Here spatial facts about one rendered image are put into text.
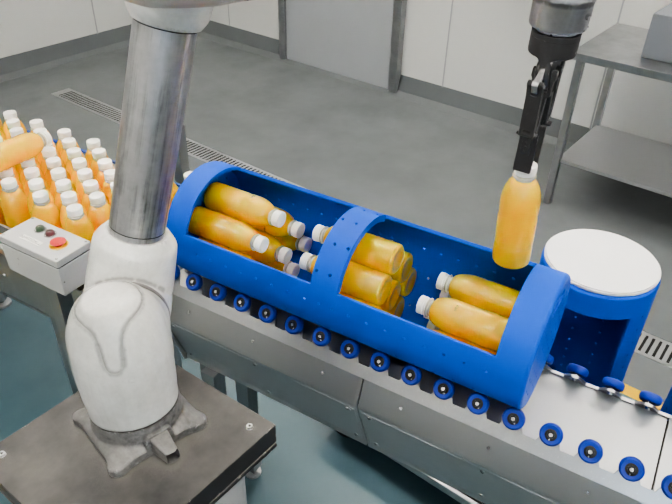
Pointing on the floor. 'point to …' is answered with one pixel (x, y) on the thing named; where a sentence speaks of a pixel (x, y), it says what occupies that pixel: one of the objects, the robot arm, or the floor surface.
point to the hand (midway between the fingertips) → (529, 148)
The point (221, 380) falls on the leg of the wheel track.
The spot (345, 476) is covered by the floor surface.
